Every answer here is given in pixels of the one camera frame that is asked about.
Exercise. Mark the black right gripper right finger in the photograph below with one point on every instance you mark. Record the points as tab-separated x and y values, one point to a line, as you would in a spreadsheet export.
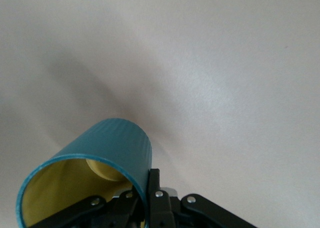
156	208

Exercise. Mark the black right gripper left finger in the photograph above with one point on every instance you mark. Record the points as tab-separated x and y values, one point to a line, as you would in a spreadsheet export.
100	213

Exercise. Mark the teal ribbed mug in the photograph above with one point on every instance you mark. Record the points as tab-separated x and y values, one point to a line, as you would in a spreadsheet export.
112	143

